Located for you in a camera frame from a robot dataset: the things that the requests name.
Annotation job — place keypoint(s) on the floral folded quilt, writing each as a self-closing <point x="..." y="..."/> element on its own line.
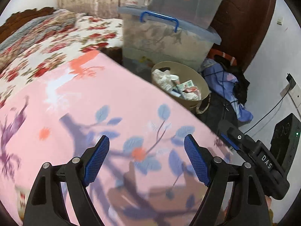
<point x="35" y="27"/>

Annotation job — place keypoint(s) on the purple-blue cloth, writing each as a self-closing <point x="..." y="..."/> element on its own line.
<point x="223" y="82"/>

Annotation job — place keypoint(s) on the black clothing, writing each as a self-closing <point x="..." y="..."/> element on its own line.
<point x="241" y="87"/>

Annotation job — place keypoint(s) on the carved wooden headboard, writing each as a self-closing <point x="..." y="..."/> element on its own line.
<point x="23" y="16"/>

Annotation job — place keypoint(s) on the white wall switch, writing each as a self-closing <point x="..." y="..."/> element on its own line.
<point x="279" y="21"/>

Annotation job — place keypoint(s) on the floral bed sheet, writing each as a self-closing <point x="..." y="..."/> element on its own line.
<point x="70" y="40"/>

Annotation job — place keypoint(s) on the pink printed blanket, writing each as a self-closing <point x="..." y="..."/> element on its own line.
<point x="70" y="113"/>

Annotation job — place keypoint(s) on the dark brown wooden door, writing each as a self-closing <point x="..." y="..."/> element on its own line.
<point x="247" y="18"/>

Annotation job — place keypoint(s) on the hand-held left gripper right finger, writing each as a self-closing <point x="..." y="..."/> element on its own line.
<point x="195" y="157"/>

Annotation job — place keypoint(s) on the white wall socket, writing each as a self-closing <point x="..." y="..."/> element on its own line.
<point x="292" y="90"/>

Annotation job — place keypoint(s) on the beige round bin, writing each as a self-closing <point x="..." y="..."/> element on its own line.
<point x="202" y="82"/>

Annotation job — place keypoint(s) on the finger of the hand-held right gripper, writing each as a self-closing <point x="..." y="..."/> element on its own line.
<point x="229" y="141"/>

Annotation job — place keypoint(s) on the black bag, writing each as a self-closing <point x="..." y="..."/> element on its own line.
<point x="218" y="113"/>

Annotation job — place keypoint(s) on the large teal-lid storage box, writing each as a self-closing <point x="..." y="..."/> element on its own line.
<point x="188" y="2"/>

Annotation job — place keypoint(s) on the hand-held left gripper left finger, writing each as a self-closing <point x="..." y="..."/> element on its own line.
<point x="98" y="157"/>

